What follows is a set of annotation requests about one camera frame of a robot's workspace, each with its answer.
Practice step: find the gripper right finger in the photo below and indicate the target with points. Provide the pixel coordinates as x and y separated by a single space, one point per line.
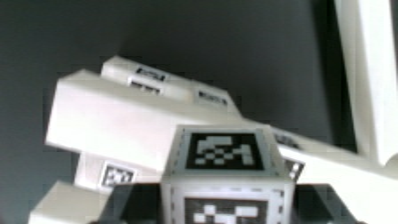
319 206

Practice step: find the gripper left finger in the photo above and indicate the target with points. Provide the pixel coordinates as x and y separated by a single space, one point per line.
133 207

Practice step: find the white chair leg with tag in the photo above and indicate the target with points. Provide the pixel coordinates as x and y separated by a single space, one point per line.
104 172

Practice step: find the white chair leg block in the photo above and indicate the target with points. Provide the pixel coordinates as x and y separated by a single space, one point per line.
227 184

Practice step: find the white L-shaped obstacle fence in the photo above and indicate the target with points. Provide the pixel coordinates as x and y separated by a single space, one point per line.
367 33

